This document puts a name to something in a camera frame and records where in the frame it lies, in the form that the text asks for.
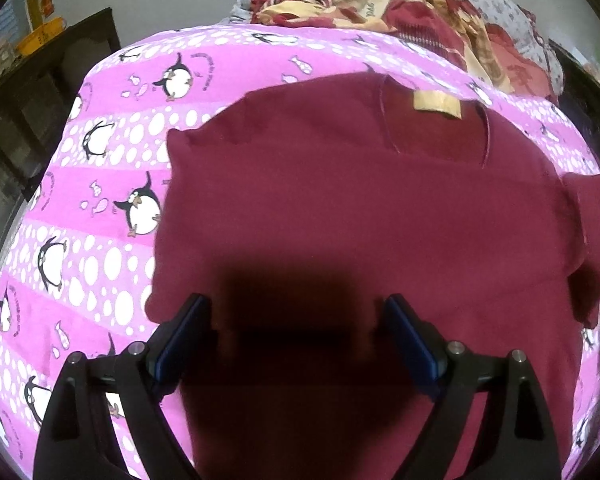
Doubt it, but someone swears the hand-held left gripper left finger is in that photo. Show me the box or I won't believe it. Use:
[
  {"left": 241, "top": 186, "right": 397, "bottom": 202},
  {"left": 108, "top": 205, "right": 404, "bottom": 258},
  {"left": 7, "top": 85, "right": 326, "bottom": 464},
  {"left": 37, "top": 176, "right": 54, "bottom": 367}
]
[{"left": 32, "top": 293, "right": 213, "bottom": 480}]

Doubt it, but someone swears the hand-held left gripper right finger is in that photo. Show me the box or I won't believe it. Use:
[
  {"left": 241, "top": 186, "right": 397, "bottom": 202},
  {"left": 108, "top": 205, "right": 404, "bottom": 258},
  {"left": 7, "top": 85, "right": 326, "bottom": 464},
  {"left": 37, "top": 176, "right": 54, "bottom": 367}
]
[{"left": 382, "top": 294, "right": 563, "bottom": 480}]

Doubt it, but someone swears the maroon shirt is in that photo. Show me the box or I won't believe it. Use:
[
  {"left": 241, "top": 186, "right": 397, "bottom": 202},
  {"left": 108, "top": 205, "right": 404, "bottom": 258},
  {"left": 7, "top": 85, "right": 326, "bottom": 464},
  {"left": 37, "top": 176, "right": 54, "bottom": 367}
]
[{"left": 146, "top": 72, "right": 600, "bottom": 480}]

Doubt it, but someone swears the pink penguin print blanket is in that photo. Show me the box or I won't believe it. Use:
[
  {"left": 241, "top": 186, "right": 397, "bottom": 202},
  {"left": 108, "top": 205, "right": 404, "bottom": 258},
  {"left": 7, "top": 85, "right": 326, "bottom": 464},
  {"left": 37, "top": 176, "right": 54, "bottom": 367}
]
[{"left": 0, "top": 24, "right": 600, "bottom": 480}]

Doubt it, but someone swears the dark wooden table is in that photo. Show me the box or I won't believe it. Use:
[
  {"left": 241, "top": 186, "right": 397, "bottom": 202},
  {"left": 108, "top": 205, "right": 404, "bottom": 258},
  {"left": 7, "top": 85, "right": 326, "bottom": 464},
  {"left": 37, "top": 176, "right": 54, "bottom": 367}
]
[{"left": 0, "top": 7, "right": 123, "bottom": 281}]

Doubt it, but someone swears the yellow box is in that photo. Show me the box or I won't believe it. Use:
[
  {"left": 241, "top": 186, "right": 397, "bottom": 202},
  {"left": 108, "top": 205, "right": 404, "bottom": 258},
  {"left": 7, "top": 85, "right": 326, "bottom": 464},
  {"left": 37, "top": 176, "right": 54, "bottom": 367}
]
[{"left": 15, "top": 17, "right": 66, "bottom": 56}]

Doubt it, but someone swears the red yellow floral blanket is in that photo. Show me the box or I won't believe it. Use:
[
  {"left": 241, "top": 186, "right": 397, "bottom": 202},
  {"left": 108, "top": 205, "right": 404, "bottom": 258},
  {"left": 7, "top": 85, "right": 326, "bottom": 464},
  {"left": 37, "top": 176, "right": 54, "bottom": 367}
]
[{"left": 250, "top": 0, "right": 546, "bottom": 96}]

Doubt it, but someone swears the grey patterned pillow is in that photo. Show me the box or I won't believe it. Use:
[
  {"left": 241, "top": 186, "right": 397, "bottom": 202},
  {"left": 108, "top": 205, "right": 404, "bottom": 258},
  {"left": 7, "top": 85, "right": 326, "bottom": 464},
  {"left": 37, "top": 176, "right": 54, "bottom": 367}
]
[{"left": 227, "top": 0, "right": 566, "bottom": 106}]

